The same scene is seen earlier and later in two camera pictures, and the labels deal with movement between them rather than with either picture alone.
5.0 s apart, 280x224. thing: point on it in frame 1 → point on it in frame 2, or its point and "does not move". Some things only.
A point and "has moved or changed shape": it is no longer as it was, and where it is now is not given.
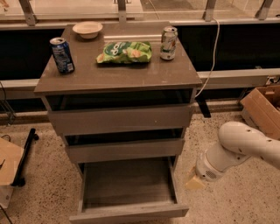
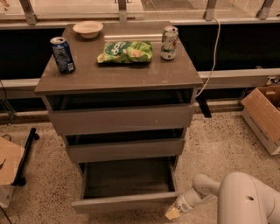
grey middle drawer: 85,148 does not move
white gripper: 205,170 → 184,204
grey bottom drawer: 127,190 has moved or changed shape
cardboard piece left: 12,156 does not move
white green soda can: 169,38 does not move
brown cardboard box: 262,108 does not move
